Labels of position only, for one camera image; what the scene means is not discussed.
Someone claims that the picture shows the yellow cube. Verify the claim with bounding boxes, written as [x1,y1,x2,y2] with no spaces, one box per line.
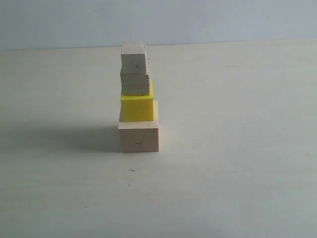
[120,79,155,122]

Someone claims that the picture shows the large light wooden cube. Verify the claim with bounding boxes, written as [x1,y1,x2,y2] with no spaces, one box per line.
[118,100,159,153]

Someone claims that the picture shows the medium grained wooden cube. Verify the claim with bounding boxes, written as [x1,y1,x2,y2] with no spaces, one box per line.
[120,58,152,96]

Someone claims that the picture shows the small wooden cube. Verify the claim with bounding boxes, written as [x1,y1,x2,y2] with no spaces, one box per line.
[121,42,147,74]

